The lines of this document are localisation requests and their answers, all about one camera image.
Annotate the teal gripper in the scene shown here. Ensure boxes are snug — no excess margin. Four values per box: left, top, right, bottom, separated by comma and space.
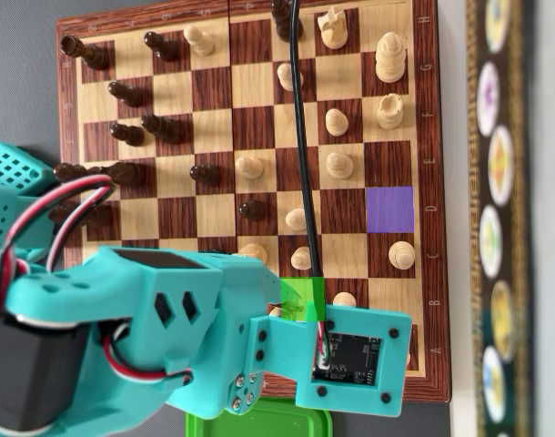
213, 263, 284, 420

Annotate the wooden folding chess board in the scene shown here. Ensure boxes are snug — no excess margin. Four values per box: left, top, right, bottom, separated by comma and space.
55, 0, 452, 404

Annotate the light wooden knight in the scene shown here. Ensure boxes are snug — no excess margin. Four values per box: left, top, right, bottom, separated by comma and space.
317, 6, 348, 50
236, 242, 268, 268

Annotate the dark wooden pawn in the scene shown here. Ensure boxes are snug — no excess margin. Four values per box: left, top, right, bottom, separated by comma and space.
189, 163, 222, 187
110, 122, 146, 147
238, 200, 267, 223
144, 30, 179, 63
107, 80, 145, 108

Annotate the green plastic tray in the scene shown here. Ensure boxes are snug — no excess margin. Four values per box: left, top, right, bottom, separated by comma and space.
185, 395, 333, 437

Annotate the dark wooden queen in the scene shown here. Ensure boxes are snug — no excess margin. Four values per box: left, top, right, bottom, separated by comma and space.
48, 202, 115, 229

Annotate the light wooden rook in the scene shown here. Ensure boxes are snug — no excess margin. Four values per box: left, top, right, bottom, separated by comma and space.
376, 93, 405, 131

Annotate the dark wooden king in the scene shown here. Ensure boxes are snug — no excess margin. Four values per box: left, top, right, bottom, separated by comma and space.
53, 162, 106, 190

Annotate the dark ornate medallion box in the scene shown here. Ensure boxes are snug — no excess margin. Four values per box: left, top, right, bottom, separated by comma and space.
466, 0, 540, 437

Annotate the dark wooden rook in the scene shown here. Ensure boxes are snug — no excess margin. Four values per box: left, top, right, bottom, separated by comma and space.
61, 35, 111, 72

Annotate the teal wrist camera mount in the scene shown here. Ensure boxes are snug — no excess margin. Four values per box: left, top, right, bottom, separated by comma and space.
249, 302, 414, 419

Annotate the red white black servo cable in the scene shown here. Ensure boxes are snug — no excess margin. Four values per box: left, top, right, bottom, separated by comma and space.
0, 175, 117, 320
102, 334, 195, 388

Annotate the black camera cable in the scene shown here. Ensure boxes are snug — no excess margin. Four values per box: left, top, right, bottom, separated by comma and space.
288, 0, 331, 368

